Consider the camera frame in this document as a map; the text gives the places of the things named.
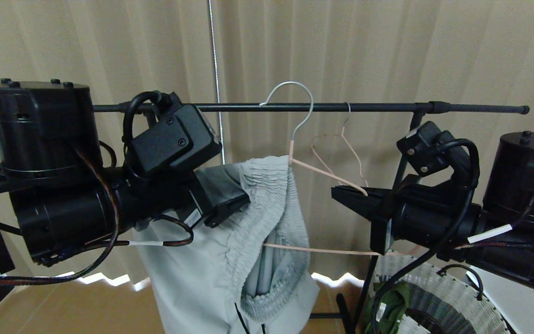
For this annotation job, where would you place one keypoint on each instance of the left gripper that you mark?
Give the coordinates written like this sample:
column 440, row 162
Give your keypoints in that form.
column 72, row 218

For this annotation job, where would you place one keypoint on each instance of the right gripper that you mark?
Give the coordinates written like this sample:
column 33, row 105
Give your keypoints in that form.
column 434, row 218

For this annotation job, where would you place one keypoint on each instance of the green garment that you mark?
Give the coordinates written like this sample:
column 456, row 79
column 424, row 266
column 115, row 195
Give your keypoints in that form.
column 394, row 306

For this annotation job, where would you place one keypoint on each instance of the pale grey shorts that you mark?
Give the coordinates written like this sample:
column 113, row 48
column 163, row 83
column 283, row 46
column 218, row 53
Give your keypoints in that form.
column 193, row 278

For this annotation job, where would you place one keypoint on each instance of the pink clothes hanger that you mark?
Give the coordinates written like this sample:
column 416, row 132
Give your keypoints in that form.
column 311, row 104
column 354, row 155

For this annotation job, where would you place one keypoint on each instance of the white laundry basket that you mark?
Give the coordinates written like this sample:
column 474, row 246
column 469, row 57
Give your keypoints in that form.
column 448, row 297

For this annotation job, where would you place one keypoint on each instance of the black clothes rack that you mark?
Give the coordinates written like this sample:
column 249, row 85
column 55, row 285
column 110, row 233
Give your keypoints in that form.
column 373, row 107

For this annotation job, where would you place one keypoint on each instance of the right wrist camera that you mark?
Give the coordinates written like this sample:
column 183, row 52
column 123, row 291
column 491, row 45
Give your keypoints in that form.
column 427, row 150

